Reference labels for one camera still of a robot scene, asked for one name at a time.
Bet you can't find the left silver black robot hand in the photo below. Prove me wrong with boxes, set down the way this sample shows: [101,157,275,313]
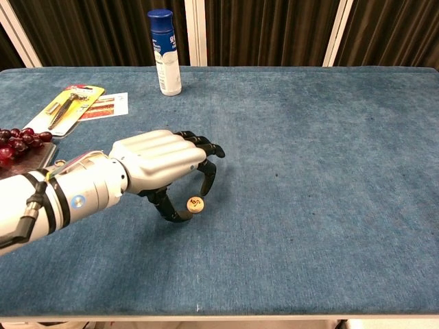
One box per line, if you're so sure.
[108,129,226,223]

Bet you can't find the wooden token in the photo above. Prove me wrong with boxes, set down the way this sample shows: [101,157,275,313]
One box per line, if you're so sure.
[186,195,206,214]

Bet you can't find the white red printed leaflet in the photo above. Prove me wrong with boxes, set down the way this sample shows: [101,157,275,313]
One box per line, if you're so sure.
[78,91,130,121]

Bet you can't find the blue capped white bottle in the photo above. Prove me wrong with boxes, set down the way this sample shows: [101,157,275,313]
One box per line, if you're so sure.
[147,9,182,97]

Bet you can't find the razor in yellow card package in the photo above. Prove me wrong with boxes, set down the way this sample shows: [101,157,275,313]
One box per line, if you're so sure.
[23,84,106,137]

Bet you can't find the white kitchen scale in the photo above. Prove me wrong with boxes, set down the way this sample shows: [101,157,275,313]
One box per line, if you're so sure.
[0,142,58,179]

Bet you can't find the black pleated curtain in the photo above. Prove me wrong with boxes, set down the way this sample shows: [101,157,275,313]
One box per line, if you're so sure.
[10,0,191,68]
[0,23,25,71]
[204,0,340,67]
[334,0,439,71]

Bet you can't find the bunch of red grapes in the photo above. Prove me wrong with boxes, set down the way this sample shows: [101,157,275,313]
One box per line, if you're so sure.
[0,127,54,169]

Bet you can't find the blue table cloth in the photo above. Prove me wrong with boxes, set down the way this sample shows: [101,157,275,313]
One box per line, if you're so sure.
[0,66,439,318]

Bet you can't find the white frame post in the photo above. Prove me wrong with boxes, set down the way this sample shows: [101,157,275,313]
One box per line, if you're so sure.
[0,0,43,69]
[184,0,209,67]
[322,0,354,67]

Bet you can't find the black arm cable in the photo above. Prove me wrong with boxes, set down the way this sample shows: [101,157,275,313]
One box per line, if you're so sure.
[0,171,49,249]

